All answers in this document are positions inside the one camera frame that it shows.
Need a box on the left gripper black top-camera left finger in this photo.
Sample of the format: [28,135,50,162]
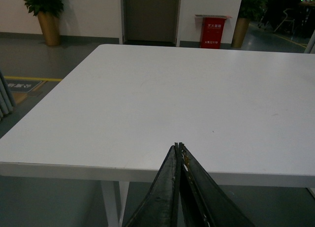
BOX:
[125,143,181,227]

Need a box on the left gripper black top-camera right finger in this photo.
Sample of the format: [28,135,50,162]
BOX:
[179,143,254,227]

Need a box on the white left table leg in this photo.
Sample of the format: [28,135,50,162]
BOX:
[100,181,129,227]

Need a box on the red fire extinguisher cabinet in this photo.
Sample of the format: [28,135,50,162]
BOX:
[195,14,231,49]

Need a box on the grey left curtain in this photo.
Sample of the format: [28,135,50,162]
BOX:
[0,72,16,120]

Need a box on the dark floor sign mat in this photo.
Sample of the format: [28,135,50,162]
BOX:
[6,79,43,93]

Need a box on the grey door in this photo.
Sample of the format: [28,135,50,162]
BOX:
[123,0,180,46]

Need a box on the office chair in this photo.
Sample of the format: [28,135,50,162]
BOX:
[273,8,295,33]

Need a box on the right potted green plant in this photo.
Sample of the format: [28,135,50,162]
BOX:
[231,0,267,48]

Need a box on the potted green plant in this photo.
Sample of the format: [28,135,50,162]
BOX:
[231,0,267,48]
[24,0,64,46]

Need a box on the left potted green plant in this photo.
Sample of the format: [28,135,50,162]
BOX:
[24,0,64,46]

